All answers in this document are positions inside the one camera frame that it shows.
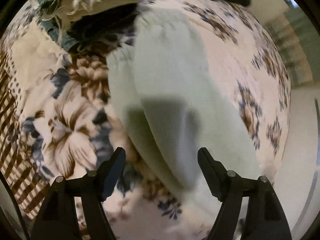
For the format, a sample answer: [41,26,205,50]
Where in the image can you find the floral cream bed blanket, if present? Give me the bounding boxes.
[1,0,291,239]

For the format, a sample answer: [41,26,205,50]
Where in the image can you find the green plaid curtain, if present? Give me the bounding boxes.
[264,8,319,87]

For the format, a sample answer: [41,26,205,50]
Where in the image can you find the light blue sweatpants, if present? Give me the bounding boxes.
[107,9,261,213]

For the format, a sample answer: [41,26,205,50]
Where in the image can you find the frayed blue denim jeans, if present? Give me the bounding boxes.
[35,0,161,53]

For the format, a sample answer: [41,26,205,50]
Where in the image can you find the black cable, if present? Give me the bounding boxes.
[0,172,29,240]

